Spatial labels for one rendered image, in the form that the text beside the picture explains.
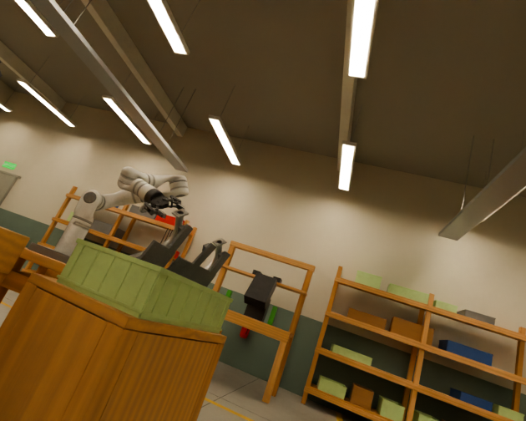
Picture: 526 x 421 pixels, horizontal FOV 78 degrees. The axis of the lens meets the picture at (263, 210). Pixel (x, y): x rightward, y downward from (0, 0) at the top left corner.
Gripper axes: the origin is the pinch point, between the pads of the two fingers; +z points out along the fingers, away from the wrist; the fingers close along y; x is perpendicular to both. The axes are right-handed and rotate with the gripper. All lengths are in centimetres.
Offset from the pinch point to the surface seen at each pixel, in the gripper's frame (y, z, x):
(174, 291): -16.2, 22.7, 15.3
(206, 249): 9.7, 12.3, 14.9
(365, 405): 301, 131, 368
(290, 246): 429, -118, 291
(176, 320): -16.2, 26.2, 26.9
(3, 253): -48, -32, 20
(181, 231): -1.7, 7.5, 4.0
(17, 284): -43, -39, 44
